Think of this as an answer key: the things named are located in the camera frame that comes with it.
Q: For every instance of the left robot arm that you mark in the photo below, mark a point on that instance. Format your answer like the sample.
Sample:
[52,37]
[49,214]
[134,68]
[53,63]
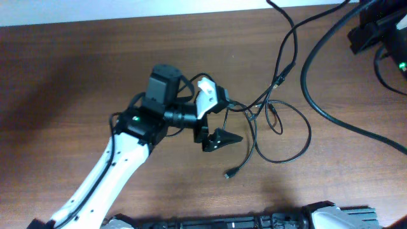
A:
[169,101]

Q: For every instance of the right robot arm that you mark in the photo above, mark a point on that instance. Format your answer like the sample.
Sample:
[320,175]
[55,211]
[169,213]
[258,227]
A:
[382,22]

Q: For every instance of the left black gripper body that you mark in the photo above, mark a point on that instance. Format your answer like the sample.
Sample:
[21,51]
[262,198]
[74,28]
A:
[200,132]

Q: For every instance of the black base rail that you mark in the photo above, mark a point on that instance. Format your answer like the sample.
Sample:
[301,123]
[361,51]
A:
[318,215]

